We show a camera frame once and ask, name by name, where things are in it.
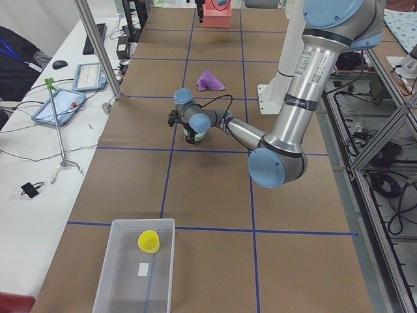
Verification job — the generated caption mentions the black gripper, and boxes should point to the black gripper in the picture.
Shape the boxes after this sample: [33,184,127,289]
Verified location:
[183,123,198,144]

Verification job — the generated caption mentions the green ceramic bowl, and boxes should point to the green ceramic bowl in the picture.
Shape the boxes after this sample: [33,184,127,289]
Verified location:
[195,132,206,142]

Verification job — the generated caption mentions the yellow plastic cup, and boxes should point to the yellow plastic cup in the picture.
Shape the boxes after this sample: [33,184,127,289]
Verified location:
[137,230,160,254]

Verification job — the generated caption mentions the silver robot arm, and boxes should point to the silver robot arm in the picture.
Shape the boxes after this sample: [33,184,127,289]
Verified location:
[167,1,385,188]

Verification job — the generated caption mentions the black power adapter box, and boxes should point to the black power adapter box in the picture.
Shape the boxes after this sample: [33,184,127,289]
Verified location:
[116,36,131,60]

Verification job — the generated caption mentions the white label in box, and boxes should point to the white label in box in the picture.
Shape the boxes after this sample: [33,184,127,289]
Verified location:
[137,262,149,276]

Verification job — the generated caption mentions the clear plastic storage box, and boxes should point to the clear plastic storage box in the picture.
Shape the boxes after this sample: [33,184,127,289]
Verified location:
[93,218,175,312]

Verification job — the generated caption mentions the pink plastic bin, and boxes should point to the pink plastic bin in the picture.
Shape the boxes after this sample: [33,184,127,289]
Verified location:
[202,0,232,29]

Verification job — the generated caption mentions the purple cloth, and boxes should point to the purple cloth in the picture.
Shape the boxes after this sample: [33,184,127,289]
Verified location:
[195,70,225,92]

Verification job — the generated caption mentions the teach pendant far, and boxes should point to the teach pendant far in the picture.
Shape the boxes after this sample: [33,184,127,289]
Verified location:
[72,63,107,92]

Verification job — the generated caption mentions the teach pendant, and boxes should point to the teach pendant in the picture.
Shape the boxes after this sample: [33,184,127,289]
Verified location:
[31,89,87,127]
[72,63,107,92]

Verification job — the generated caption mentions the black keyboard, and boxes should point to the black keyboard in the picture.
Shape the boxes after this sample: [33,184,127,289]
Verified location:
[82,23,108,55]

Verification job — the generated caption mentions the teach pendant near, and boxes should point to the teach pendant near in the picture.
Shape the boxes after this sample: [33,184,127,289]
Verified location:
[31,89,87,127]

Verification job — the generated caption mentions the black computer mouse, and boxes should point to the black computer mouse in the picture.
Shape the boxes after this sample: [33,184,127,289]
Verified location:
[52,60,68,70]

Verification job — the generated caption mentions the black small device on table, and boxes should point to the black small device on table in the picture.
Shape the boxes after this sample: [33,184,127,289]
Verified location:
[20,181,45,198]

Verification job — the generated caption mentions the seated person dark clothes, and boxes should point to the seated person dark clothes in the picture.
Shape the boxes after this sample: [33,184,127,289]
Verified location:
[0,25,52,131]

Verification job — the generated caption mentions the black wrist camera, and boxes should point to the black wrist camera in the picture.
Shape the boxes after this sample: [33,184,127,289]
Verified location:
[167,110,181,127]

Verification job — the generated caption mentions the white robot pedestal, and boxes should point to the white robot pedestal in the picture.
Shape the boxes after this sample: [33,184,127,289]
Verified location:
[257,0,306,115]

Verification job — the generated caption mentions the aluminium frame post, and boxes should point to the aluminium frame post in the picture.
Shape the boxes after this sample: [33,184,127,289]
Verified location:
[74,0,122,100]

